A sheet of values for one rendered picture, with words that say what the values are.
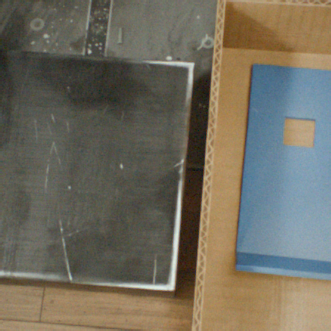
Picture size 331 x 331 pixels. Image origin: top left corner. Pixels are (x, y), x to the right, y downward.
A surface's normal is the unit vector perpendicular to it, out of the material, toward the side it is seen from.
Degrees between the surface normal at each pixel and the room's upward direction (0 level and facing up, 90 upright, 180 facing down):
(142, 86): 0
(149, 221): 0
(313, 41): 90
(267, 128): 0
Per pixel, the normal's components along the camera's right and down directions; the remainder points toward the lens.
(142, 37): -0.03, -0.34
